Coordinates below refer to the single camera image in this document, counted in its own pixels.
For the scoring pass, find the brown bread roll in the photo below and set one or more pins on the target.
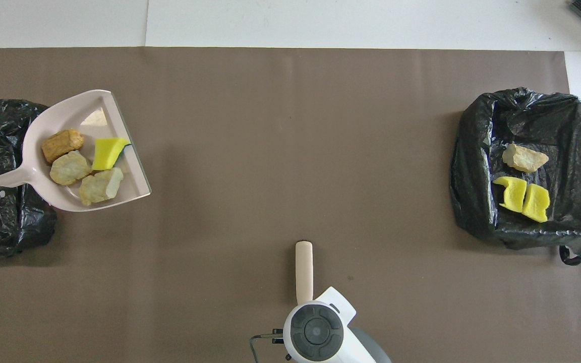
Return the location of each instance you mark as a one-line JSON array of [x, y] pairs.
[[62, 146]]

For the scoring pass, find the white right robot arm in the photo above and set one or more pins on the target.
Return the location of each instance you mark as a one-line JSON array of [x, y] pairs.
[[315, 330]]

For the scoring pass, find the brown paper table mat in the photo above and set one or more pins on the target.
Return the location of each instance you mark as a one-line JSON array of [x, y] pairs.
[[270, 151]]

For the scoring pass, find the beige sponge chunk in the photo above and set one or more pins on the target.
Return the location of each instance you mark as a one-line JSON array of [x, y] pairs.
[[70, 168], [525, 159], [101, 186]]

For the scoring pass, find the pink plastic dustpan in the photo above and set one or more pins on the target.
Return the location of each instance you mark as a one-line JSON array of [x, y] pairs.
[[58, 118]]

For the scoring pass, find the beige brush black bristles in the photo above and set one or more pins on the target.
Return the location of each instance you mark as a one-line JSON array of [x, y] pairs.
[[304, 272]]

